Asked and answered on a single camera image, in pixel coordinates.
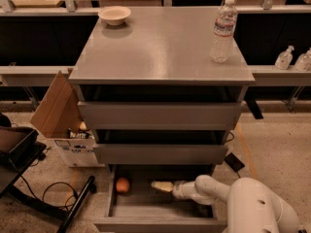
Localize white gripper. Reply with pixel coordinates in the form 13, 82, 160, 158
152, 181, 198, 200

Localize orange fruit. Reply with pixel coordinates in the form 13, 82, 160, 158
116, 178, 130, 194

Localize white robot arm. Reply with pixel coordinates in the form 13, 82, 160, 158
152, 175, 299, 233

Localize grey bottom drawer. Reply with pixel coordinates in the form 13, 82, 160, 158
94, 164, 226, 233

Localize grey drawer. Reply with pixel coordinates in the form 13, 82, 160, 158
78, 102, 241, 130
93, 144, 227, 165
94, 164, 226, 233

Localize grey middle drawer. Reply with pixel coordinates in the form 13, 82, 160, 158
93, 144, 227, 165

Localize grey drawer cabinet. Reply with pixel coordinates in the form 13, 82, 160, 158
68, 6, 256, 233

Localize grey top drawer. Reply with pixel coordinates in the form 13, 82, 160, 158
78, 102, 241, 130

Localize black power adapter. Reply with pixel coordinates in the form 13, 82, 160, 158
225, 153, 245, 172

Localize open cardboard box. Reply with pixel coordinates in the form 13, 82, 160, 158
30, 72, 103, 167

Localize clear plastic water bottle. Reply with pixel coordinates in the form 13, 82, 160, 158
210, 0, 238, 63

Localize cream ceramic bowl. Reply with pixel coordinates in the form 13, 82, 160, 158
98, 6, 131, 26

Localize black floor cable left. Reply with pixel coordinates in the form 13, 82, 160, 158
19, 175, 80, 212

